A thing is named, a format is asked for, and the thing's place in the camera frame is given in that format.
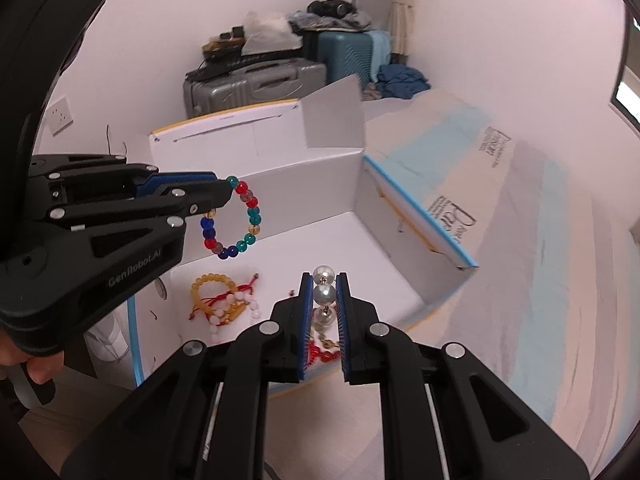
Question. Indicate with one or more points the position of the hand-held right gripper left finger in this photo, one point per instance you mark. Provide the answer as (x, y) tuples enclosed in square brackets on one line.
[(302, 330)]

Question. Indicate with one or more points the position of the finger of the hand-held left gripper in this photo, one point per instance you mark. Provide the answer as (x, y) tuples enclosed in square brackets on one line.
[(170, 181), (200, 200)]

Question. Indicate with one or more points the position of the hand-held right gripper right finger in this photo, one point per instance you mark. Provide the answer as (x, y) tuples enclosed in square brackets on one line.
[(344, 330)]

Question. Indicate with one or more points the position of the sky print cardboard box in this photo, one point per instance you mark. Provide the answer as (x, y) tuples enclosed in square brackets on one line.
[(350, 250)]

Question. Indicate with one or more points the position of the person's left hand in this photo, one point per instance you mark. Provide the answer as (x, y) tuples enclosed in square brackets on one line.
[(42, 367)]

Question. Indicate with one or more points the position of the grey suitcase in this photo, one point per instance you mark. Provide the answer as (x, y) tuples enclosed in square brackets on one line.
[(250, 90)]

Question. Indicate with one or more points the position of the white plastic bag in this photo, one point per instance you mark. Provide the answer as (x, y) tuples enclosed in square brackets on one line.
[(267, 30)]

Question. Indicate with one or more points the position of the striped bed sheet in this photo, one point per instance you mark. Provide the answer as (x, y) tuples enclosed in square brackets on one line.
[(525, 260)]

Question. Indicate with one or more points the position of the teal suitcase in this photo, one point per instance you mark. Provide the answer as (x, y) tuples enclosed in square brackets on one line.
[(345, 55)]

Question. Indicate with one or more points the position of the black bag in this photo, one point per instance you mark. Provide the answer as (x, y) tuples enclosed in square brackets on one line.
[(330, 7)]

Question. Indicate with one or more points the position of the dark blue clothes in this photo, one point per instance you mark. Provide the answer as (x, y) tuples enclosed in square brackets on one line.
[(400, 80)]

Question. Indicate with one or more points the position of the white wall socket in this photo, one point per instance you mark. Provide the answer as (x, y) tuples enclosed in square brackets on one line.
[(59, 116)]

